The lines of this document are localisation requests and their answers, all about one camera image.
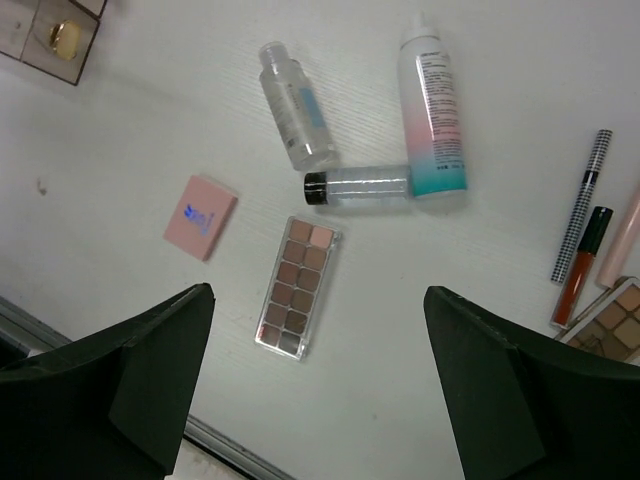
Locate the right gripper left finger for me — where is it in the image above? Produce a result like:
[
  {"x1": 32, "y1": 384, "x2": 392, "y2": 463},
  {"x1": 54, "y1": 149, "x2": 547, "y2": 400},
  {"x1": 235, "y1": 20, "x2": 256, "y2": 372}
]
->
[{"x1": 1, "y1": 283, "x2": 215, "y2": 479}]

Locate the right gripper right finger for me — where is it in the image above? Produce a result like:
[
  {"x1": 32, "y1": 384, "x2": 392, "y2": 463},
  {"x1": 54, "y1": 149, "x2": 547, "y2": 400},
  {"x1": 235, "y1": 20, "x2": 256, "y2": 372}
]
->
[{"x1": 424, "y1": 286, "x2": 639, "y2": 479}]

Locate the pale pink cosmetic tube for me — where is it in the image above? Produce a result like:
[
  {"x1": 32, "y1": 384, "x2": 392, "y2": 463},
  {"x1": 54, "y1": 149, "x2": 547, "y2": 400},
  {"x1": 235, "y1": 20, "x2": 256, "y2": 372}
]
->
[{"x1": 596, "y1": 187, "x2": 639, "y2": 288}]

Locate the red lip gloss tube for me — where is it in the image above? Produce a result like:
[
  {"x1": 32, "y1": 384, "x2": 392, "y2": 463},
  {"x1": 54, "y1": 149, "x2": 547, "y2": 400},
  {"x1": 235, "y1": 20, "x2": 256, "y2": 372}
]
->
[{"x1": 550, "y1": 206, "x2": 614, "y2": 329}]

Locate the pink compact box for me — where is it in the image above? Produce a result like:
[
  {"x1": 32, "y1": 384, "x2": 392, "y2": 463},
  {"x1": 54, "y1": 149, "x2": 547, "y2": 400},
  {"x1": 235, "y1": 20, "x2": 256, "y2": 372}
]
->
[{"x1": 163, "y1": 175, "x2": 238, "y2": 262}]

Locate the pink brown eyeshadow palette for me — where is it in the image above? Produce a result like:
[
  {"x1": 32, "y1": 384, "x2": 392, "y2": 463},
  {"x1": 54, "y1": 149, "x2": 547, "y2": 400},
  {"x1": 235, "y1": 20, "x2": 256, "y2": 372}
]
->
[{"x1": 254, "y1": 216, "x2": 342, "y2": 361}]

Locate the checkered eyeliner pen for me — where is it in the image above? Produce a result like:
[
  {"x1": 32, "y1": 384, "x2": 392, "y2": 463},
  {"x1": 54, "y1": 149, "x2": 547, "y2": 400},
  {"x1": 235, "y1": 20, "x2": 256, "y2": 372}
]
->
[{"x1": 550, "y1": 129, "x2": 613, "y2": 284}]

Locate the clear bottle blue label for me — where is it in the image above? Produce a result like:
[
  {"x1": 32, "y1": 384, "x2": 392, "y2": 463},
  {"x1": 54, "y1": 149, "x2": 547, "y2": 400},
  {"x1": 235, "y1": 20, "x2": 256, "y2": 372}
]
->
[{"x1": 259, "y1": 41, "x2": 337, "y2": 172}]

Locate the brown gold eyeshadow palette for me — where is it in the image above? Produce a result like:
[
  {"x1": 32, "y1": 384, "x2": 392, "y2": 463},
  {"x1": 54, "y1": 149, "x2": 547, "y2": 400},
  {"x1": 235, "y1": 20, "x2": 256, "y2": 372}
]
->
[{"x1": 555, "y1": 277, "x2": 640, "y2": 366}]

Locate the small clear bottle black cap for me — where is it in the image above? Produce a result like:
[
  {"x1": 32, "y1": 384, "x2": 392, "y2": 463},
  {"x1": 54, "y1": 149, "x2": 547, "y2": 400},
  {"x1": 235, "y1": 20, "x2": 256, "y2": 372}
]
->
[{"x1": 303, "y1": 165, "x2": 413, "y2": 208}]

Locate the white pink teal spray bottle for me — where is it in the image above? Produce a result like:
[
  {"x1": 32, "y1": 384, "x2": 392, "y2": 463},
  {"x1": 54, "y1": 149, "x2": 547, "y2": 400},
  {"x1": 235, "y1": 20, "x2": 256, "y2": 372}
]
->
[{"x1": 397, "y1": 13, "x2": 467, "y2": 199}]

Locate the clear acrylic drawer organizer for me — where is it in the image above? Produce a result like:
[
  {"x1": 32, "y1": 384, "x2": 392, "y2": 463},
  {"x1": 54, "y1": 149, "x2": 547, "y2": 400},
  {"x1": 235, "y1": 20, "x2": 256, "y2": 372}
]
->
[{"x1": 1, "y1": 0, "x2": 107, "y2": 86}]

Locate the aluminium front rail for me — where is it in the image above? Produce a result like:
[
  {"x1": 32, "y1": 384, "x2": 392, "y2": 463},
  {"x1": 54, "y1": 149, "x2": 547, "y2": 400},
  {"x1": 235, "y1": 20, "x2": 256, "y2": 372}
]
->
[{"x1": 0, "y1": 294, "x2": 296, "y2": 480}]

